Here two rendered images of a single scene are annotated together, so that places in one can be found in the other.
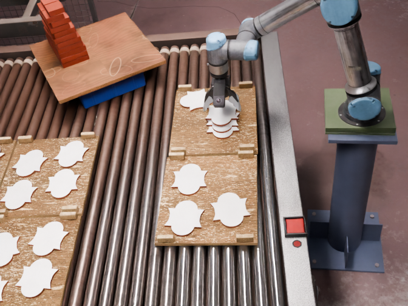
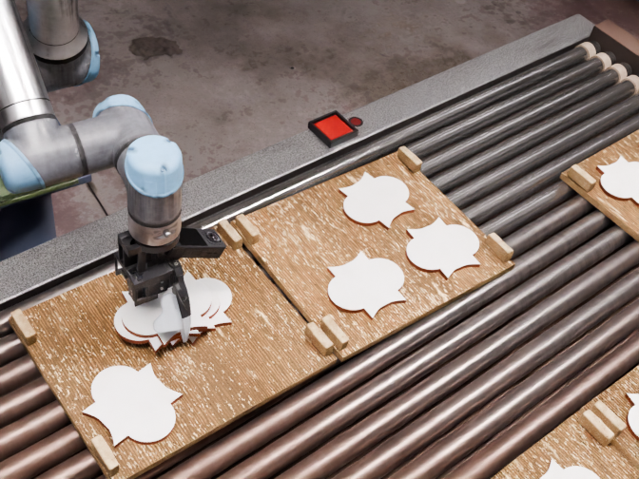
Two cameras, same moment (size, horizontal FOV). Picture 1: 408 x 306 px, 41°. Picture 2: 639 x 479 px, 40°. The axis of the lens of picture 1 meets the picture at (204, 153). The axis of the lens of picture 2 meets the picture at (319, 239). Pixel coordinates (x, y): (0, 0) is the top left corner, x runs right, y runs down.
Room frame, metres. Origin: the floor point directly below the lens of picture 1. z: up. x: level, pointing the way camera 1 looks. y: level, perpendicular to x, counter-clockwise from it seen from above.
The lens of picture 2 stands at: (2.25, 0.59, 2.15)
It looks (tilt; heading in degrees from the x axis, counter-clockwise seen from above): 48 degrees down; 216
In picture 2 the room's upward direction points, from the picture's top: 11 degrees clockwise
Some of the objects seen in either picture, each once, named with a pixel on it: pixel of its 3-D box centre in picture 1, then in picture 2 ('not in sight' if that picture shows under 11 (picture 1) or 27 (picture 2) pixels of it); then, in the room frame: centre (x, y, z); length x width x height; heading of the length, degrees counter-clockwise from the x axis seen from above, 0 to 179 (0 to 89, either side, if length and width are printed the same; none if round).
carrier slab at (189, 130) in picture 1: (214, 119); (174, 340); (1.70, -0.06, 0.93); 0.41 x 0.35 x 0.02; 172
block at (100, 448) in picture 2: (184, 88); (105, 455); (1.91, 0.04, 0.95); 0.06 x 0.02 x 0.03; 82
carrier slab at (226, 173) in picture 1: (209, 197); (373, 245); (1.28, 0.01, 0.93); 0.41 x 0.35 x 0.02; 171
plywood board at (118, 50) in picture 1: (95, 54); not in sight; (2.15, 0.43, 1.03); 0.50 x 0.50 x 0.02; 22
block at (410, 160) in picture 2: (244, 238); (409, 159); (1.07, -0.09, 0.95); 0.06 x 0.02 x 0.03; 81
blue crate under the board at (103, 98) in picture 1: (102, 71); not in sight; (2.09, 0.41, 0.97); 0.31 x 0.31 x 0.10; 22
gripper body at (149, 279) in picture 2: (220, 81); (150, 258); (1.71, -0.10, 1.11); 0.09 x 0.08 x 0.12; 168
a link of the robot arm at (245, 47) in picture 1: (244, 47); (117, 138); (1.69, -0.20, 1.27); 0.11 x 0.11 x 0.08; 72
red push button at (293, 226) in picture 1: (295, 226); (333, 129); (1.10, -0.27, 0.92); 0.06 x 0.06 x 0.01; 83
